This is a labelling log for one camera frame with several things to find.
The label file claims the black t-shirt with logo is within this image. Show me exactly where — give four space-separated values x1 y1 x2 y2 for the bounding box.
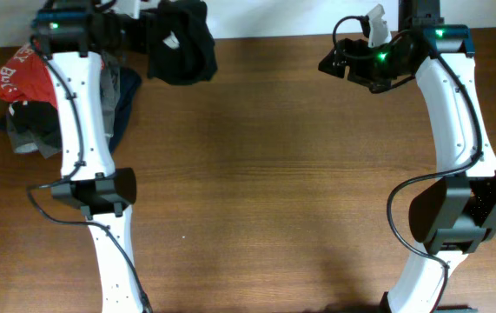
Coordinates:
144 0 218 85

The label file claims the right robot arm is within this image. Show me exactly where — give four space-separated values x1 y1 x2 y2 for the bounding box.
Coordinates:
318 1 496 312

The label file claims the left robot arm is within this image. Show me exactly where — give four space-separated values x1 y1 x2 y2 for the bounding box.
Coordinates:
30 1 152 312

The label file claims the navy folded garment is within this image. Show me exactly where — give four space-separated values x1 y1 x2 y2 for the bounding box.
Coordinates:
0 66 142 156

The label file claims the red folded shirt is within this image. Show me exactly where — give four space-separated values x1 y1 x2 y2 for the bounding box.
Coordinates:
0 43 57 109

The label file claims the black folded garment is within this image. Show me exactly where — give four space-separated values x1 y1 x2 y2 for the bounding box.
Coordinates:
9 101 62 150

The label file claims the grey folded garment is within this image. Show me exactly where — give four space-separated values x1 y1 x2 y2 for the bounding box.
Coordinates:
0 46 142 158

